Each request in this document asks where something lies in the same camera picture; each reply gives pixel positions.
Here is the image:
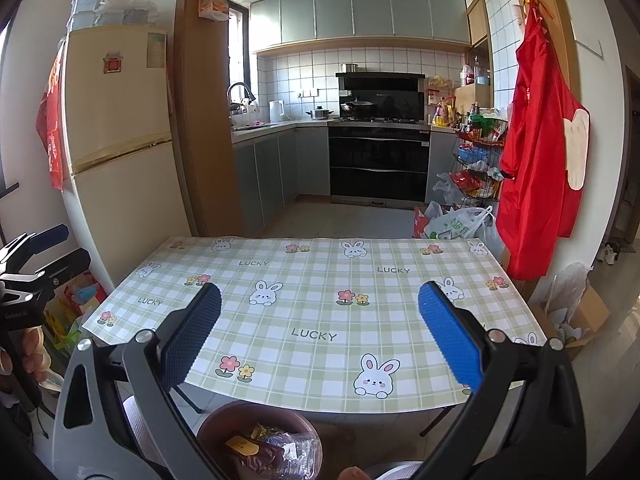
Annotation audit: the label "white wall panel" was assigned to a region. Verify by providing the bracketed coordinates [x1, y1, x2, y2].
[570, 5, 608, 56]

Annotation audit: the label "beige fridge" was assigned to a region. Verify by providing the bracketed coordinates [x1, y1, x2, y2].
[60, 27, 201, 291]

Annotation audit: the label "person's right leg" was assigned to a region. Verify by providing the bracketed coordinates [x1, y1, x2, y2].
[365, 460, 426, 480]

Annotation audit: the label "clear plastic bag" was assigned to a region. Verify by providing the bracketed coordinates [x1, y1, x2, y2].
[432, 172, 466, 206]

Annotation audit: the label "kitchen window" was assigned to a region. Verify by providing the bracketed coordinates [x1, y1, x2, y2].
[227, 2, 258, 126]

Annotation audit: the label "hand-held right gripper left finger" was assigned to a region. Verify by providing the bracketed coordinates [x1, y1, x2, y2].
[50, 281, 226, 480]

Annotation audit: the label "colourful printed carton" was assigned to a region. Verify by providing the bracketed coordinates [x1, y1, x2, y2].
[45, 270, 108, 356]

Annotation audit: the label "gold foil wrapper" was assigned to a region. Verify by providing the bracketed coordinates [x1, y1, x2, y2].
[250, 422, 288, 443]

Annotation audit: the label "black range hood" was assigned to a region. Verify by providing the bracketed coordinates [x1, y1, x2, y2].
[335, 72, 427, 120]

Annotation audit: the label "white bag with green print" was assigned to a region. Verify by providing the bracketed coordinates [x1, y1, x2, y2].
[424, 205, 501, 256]

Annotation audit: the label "brown round waste bin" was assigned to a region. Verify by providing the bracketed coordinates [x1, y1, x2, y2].
[195, 400, 323, 480]

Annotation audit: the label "grey kitchen base cabinets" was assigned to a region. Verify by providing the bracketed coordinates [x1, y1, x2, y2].
[231, 122, 458, 238]

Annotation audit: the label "grey wall cabinets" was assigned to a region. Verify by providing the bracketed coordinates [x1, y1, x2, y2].
[250, 0, 473, 56]

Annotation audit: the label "crumpled clear plastic sheet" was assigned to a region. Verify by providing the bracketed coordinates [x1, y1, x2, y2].
[545, 262, 591, 341]

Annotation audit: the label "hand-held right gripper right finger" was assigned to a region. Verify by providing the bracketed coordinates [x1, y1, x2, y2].
[412, 280, 588, 480]

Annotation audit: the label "group of condiment bottles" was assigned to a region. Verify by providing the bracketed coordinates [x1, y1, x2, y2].
[427, 75, 458, 128]

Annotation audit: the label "wire rack with snacks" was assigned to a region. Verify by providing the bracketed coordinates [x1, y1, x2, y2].
[450, 115, 511, 211]

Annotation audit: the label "cardboard box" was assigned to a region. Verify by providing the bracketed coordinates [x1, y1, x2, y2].
[530, 280, 613, 361]

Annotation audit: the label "wooden open cabinet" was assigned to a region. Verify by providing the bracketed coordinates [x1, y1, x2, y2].
[455, 0, 495, 106]

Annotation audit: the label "yellow wall hook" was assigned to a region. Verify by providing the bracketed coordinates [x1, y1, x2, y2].
[520, 0, 553, 23]

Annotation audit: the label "black integrated stove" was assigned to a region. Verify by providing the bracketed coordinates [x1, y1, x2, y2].
[327, 119, 432, 206]

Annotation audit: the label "paper note on fridge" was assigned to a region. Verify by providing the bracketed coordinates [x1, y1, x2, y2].
[146, 32, 167, 68]

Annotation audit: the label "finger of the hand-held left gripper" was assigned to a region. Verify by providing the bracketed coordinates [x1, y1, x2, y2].
[0, 224, 70, 273]
[37, 247, 94, 287]

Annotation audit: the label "person's left hand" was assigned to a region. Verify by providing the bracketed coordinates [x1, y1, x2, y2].
[22, 325, 53, 378]

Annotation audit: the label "chrome kitchen faucet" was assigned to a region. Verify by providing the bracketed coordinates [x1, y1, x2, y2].
[226, 82, 257, 116]

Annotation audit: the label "red apron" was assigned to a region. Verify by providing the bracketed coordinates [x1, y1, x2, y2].
[496, 10, 592, 282]

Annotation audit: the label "wooden door frame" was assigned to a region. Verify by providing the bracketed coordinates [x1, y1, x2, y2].
[172, 0, 261, 238]

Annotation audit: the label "red hanging banner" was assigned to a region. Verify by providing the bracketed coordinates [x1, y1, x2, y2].
[36, 40, 68, 191]

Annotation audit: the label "green checked bunny tablecloth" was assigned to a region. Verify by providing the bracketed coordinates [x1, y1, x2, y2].
[81, 236, 548, 415]

